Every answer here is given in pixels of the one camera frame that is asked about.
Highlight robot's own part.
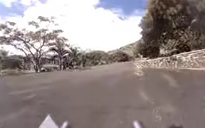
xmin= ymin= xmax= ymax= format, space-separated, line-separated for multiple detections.
xmin=60 ymin=120 xmax=70 ymax=128
xmin=132 ymin=120 xmax=145 ymax=128
xmin=37 ymin=113 xmax=60 ymax=128

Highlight grey asphalt road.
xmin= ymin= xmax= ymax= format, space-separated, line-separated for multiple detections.
xmin=0 ymin=60 xmax=205 ymax=128

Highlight rough stone wall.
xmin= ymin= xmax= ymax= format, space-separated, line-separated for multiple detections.
xmin=133 ymin=46 xmax=205 ymax=71

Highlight tall dark trees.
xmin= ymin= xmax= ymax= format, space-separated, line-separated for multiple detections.
xmin=134 ymin=0 xmax=205 ymax=60

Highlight dry hill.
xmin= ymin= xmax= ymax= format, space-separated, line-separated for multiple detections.
xmin=107 ymin=39 xmax=143 ymax=57

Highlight bare branching tree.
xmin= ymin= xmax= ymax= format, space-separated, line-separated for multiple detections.
xmin=0 ymin=15 xmax=65 ymax=74

